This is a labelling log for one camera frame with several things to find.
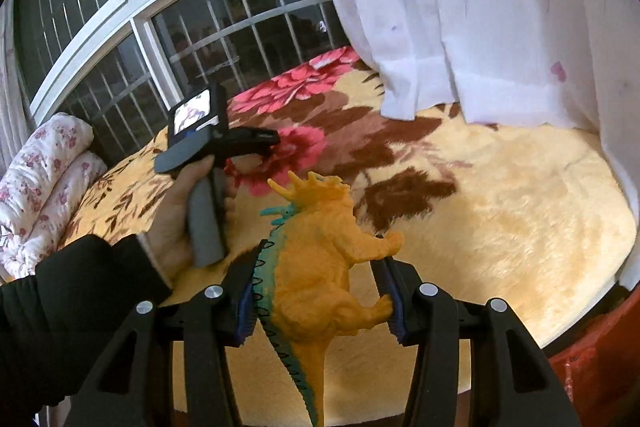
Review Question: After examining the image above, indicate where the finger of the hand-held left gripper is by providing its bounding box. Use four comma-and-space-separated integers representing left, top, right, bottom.
234, 128, 281, 152

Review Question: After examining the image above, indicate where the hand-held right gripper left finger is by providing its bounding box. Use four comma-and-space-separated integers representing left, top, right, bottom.
62, 239, 268, 427

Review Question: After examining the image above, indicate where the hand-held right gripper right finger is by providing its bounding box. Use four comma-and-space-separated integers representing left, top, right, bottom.
372, 254, 583, 427

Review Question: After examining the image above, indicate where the yellow toy dinosaur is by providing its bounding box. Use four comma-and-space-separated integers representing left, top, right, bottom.
257, 172, 406, 427

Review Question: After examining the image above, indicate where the person's left forearm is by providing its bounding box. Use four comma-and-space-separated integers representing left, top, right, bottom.
0, 234, 173, 427

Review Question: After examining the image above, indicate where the person's left hand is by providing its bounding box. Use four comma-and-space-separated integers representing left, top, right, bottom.
141, 154, 241, 290

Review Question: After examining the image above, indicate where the floral plush blanket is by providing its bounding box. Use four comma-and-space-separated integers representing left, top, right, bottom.
55, 47, 638, 393

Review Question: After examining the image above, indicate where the folded pink floral quilt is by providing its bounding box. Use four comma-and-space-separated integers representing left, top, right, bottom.
0, 112, 108, 280

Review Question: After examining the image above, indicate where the red plastic bag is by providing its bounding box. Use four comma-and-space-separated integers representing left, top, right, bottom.
547, 284, 640, 427

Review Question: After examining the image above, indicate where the white sheer curtain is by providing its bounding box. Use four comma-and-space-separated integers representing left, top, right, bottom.
295, 0, 640, 253

